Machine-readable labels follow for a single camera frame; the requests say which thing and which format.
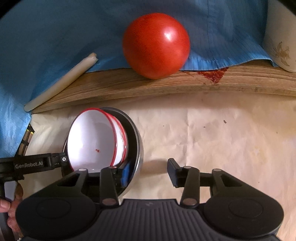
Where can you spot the large steel bowl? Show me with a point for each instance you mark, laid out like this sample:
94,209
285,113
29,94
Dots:
135,152

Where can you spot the white red-rimmed bowl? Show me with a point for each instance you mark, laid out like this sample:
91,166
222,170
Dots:
91,141
121,140

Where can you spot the red tomato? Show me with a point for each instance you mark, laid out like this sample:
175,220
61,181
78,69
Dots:
156,45

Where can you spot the blue cloth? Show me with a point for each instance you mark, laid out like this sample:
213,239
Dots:
42,40

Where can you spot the cream paper sheet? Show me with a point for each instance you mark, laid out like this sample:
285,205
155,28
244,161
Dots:
250,136

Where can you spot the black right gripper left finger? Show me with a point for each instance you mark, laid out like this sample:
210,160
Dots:
84,188

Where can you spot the left hand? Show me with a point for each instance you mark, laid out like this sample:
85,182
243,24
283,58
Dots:
10,209

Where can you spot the white floral cup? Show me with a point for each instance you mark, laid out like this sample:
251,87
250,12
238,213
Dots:
279,37

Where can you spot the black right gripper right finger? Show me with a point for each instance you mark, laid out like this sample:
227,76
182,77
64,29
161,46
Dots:
191,179

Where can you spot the wooden cutting board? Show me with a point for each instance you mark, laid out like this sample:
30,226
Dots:
257,76

